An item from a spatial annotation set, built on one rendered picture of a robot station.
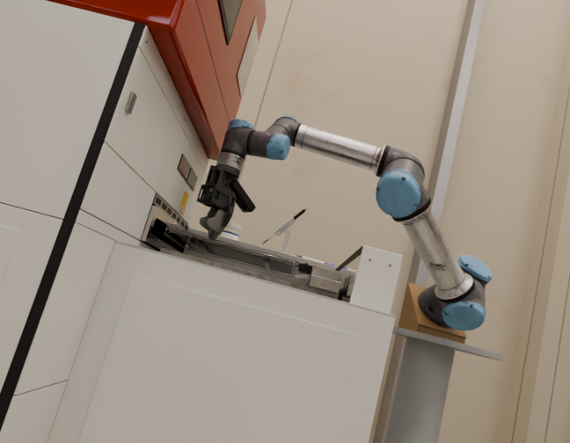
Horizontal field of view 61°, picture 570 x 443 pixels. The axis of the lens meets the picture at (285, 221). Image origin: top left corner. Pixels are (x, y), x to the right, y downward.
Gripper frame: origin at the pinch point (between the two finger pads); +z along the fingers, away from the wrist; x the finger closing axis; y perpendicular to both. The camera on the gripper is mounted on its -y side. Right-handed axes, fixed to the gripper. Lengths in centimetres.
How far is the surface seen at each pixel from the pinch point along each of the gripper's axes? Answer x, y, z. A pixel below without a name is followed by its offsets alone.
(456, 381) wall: -41, -275, 29
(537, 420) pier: 8, -303, 40
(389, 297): 53, -12, 6
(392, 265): 52, -12, -1
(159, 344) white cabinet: 24.1, 23.7, 28.6
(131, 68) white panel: 26, 49, -21
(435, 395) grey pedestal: 41, -69, 28
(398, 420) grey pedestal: 33, -65, 38
